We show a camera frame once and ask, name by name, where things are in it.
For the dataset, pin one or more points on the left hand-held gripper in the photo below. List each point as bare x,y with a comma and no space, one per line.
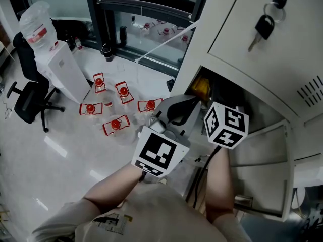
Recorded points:
159,150

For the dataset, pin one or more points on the large clear water bottle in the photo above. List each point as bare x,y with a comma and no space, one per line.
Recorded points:
38,26

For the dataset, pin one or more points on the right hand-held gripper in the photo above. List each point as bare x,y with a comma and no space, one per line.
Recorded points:
224,125

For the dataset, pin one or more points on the person's left forearm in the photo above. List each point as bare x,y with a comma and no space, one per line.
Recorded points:
113,188

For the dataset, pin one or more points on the person's right forearm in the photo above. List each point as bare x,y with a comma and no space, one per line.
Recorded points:
218,185

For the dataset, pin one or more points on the small bottle red cap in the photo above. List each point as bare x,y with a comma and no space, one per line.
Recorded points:
78,44

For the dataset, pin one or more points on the white water dispenser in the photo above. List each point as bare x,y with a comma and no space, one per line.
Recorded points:
65,69

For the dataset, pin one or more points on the black office chair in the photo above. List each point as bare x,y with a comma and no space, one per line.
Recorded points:
27,99

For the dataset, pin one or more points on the yellow packet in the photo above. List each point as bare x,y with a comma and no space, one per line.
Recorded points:
200,87

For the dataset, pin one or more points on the black bottle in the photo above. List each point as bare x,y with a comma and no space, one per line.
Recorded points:
122,35

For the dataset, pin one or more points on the clear water jug red cap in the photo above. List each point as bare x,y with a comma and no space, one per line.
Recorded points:
150,105
115,124
123,91
147,26
165,31
185,38
99,81
90,108

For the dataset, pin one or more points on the black window frame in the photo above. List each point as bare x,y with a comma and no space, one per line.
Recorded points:
151,7

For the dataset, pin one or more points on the person's white shirt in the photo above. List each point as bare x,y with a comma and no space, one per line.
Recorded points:
151,215

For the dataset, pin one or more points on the grey metal cabinet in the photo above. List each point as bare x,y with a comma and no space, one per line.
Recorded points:
252,47

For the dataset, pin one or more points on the black cup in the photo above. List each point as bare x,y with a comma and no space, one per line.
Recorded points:
107,53

